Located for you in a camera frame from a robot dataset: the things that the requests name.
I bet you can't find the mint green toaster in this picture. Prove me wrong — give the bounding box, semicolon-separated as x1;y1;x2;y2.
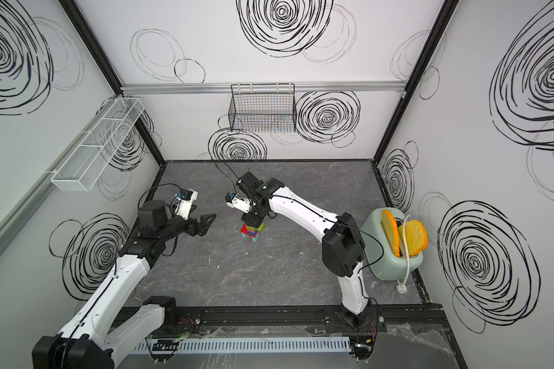
361;208;424;281

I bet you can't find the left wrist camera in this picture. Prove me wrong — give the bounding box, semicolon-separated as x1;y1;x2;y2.
173;189;198;220

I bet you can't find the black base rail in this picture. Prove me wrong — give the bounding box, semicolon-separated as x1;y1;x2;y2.
152;304;446;338

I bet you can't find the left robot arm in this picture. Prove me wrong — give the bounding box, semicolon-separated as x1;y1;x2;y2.
32;201;216;368

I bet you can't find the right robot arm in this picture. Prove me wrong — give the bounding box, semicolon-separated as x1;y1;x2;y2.
225;172;370;324

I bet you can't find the right toast slice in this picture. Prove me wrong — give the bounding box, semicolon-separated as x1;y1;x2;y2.
398;220;429;257

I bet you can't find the white toaster cable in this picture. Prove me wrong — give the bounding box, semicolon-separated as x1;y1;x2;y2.
395;214;412;295

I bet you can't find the black wire basket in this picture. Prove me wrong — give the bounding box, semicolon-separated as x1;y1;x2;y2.
228;83;297;133

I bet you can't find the toast slice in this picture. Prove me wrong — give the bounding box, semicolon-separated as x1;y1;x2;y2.
398;220;429;257
381;209;401;258

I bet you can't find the left toast slice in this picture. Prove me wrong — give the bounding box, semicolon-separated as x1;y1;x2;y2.
381;209;401;258

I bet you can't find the long green lego brick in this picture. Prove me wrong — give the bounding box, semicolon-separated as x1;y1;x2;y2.
249;223;265;237

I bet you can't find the grey slotted cable duct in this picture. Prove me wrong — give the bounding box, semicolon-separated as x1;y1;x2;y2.
132;337;351;355

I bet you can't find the white wire shelf basket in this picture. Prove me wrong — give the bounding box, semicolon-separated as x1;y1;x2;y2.
51;97;144;192

